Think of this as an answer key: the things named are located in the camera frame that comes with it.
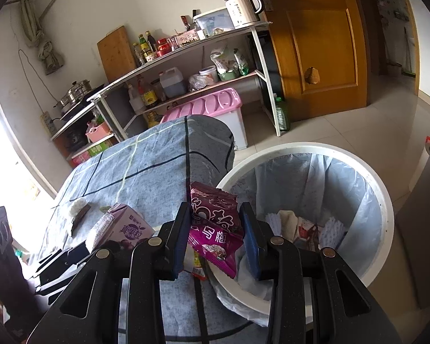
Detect green glass bottle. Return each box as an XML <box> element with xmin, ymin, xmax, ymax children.
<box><xmin>275</xmin><ymin>96</ymin><xmax>290</xmax><ymax>132</ymax></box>

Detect soy sauce bottle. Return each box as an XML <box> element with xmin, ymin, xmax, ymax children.
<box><xmin>137</xmin><ymin>75</ymin><xmax>159</xmax><ymax>109</ymax></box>

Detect brown foil wrapper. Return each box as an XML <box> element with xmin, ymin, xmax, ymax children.
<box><xmin>71</xmin><ymin>204</ymin><xmax>91</xmax><ymax>235</ymax></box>

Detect wooden cutting board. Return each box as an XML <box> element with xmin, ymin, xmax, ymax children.
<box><xmin>97</xmin><ymin>26</ymin><xmax>137</xmax><ymax>83</ymax></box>

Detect purple drink carton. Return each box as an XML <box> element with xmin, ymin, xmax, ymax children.
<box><xmin>85</xmin><ymin>203</ymin><xmax>155</xmax><ymax>252</ymax></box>

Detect red white milk carton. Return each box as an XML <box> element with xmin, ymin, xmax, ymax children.
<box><xmin>294</xmin><ymin>218</ymin><xmax>320</xmax><ymax>252</ymax></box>

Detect clear plastic storage container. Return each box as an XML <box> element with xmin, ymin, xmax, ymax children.
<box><xmin>193</xmin><ymin>7</ymin><xmax>234</xmax><ymax>36</ymax></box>

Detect pink plastic basket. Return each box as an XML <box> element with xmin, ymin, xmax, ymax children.
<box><xmin>86</xmin><ymin>121</ymin><xmax>111</xmax><ymax>143</ymax></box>

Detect colourful cardboard box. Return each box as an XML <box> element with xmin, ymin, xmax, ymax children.
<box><xmin>69</xmin><ymin>138</ymin><xmax>116</xmax><ymax>167</ymax></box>

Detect steel steamer pot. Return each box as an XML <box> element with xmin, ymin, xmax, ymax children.
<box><xmin>54</xmin><ymin>79</ymin><xmax>92</xmax><ymax>116</ymax></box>

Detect dark vinegar jug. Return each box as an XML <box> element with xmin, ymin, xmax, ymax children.
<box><xmin>159</xmin><ymin>67</ymin><xmax>187</xmax><ymax>99</ymax></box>

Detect magenta snack bag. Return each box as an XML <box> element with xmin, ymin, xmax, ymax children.
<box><xmin>188</xmin><ymin>182</ymin><xmax>244</xmax><ymax>279</ymax></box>

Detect white metal shelf rack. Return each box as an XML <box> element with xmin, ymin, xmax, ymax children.
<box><xmin>51</xmin><ymin>22</ymin><xmax>272</xmax><ymax>166</ymax></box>

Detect blue plaid tablecloth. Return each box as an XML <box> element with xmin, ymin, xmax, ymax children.
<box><xmin>31</xmin><ymin>116</ymin><xmax>263</xmax><ymax>343</ymax></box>

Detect white trash bin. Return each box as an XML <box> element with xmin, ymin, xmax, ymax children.
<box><xmin>207</xmin><ymin>142</ymin><xmax>396</xmax><ymax>327</ymax></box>

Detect white foam fruit net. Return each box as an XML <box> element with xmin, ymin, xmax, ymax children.
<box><xmin>318</xmin><ymin>218</ymin><xmax>346</xmax><ymax>249</ymax></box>

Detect wooden door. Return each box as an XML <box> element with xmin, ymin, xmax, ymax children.
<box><xmin>264</xmin><ymin>0</ymin><xmax>368</xmax><ymax>121</ymax></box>

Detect white electric kettle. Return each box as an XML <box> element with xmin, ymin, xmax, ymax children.
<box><xmin>224</xmin><ymin>0</ymin><xmax>265</xmax><ymax>28</ymax></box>

